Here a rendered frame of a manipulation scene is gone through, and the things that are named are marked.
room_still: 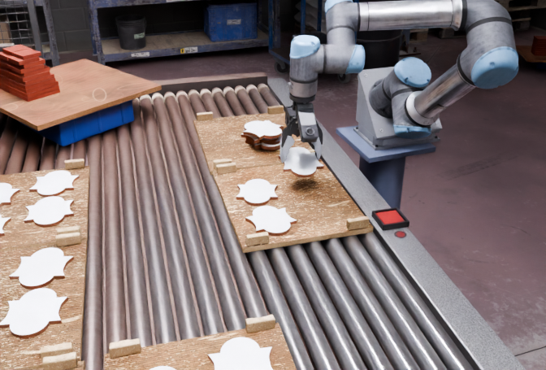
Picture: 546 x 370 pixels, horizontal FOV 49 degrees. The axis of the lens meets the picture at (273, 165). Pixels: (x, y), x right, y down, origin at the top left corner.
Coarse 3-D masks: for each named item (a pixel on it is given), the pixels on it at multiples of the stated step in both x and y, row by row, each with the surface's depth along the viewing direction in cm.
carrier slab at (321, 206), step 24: (264, 168) 183; (288, 192) 171; (312, 192) 171; (336, 192) 171; (240, 216) 159; (312, 216) 159; (336, 216) 159; (360, 216) 159; (240, 240) 149; (288, 240) 149; (312, 240) 151
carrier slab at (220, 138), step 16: (208, 128) 210; (224, 128) 210; (240, 128) 210; (208, 144) 199; (224, 144) 199; (240, 144) 199; (304, 144) 199; (208, 160) 188; (240, 160) 188; (256, 160) 188; (272, 160) 188
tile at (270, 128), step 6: (246, 126) 195; (252, 126) 195; (258, 126) 195; (264, 126) 195; (270, 126) 195; (276, 126) 195; (246, 132) 192; (252, 132) 191; (258, 132) 191; (264, 132) 191; (270, 132) 191; (276, 132) 191; (258, 138) 189; (270, 138) 189
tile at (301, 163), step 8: (296, 152) 173; (304, 152) 173; (288, 160) 170; (296, 160) 170; (304, 160) 170; (312, 160) 170; (288, 168) 167; (296, 168) 167; (304, 168) 167; (312, 168) 167; (320, 168) 169; (304, 176) 165
